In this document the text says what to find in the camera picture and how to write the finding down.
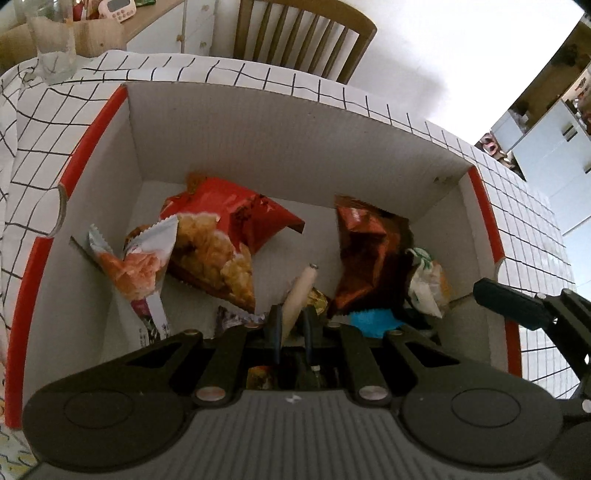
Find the beige sausage stick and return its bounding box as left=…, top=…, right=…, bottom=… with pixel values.
left=281, top=263, right=320, bottom=340

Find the white kitchen timer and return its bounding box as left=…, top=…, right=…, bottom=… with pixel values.
left=99, top=0, right=137, bottom=23

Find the white hallway cabinet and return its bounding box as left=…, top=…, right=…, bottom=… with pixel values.
left=489, top=60, right=591, bottom=236

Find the yellow snack packet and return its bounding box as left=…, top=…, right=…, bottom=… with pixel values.
left=308, top=287, right=329, bottom=317

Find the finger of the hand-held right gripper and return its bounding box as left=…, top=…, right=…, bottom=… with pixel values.
left=473, top=277, right=555, bottom=330

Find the white and orange snack packet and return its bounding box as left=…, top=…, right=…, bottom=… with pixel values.
left=89, top=216, right=180, bottom=344

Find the blue snack packet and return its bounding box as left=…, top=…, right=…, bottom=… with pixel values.
left=348, top=308, right=404, bottom=341

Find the green white pastry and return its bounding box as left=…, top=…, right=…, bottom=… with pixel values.
left=405, top=247, right=452, bottom=319

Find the red cardboard box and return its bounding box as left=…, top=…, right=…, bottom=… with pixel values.
left=4, top=80, right=523, bottom=432

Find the red snack bag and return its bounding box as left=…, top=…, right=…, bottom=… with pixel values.
left=159, top=172, right=306, bottom=315

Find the dark brown snack bag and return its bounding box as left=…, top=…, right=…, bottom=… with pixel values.
left=331, top=195, right=414, bottom=318

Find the row of shoes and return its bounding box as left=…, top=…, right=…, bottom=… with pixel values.
left=475, top=131, right=516, bottom=169

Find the clear packet of brown pastry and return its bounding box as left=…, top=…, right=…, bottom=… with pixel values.
left=124, top=223, right=155, bottom=250

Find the clear drinking glass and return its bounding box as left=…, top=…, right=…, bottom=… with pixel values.
left=25, top=0, right=77, bottom=85

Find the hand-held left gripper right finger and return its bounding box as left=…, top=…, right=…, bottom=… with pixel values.
left=302, top=305, right=467, bottom=407

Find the checked tablecloth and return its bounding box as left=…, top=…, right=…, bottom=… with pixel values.
left=0, top=50, right=578, bottom=400

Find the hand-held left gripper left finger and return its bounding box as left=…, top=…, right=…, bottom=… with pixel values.
left=122, top=304, right=283, bottom=407

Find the wooden dining chair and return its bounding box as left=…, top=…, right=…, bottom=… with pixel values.
left=233, top=0, right=377, bottom=84

